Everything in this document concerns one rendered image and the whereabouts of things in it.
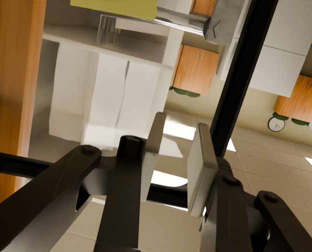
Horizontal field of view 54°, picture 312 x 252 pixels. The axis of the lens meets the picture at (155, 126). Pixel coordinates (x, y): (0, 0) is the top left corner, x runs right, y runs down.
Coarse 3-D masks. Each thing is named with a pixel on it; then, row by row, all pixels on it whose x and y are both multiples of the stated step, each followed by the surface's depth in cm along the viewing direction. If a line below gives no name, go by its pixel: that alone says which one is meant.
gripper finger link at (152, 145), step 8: (160, 112) 21; (160, 120) 19; (152, 128) 18; (160, 128) 18; (152, 136) 16; (160, 136) 17; (152, 144) 15; (160, 144) 16; (144, 152) 15; (152, 152) 15; (144, 160) 15; (152, 160) 15; (144, 168) 15; (152, 168) 15; (144, 176) 15; (144, 184) 15; (144, 192) 15; (144, 200) 16
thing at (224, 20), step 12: (216, 0) 26; (228, 0) 25; (240, 0) 25; (216, 12) 26; (228, 12) 26; (240, 12) 26; (216, 24) 26; (228, 24) 25; (216, 36) 26; (228, 36) 26
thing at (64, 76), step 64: (0, 0) 26; (64, 0) 26; (128, 0) 26; (192, 0) 27; (0, 64) 28; (64, 64) 28; (128, 64) 28; (192, 64) 28; (0, 128) 30; (64, 128) 30; (128, 128) 30; (192, 128) 31
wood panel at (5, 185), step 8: (0, 176) 38; (8, 176) 38; (16, 176) 38; (0, 184) 38; (8, 184) 38; (16, 184) 38; (24, 184) 41; (0, 192) 38; (8, 192) 38; (0, 200) 39
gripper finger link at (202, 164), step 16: (208, 128) 20; (192, 144) 21; (208, 144) 17; (192, 160) 19; (208, 160) 15; (192, 176) 17; (208, 176) 15; (192, 192) 16; (208, 192) 15; (192, 208) 15
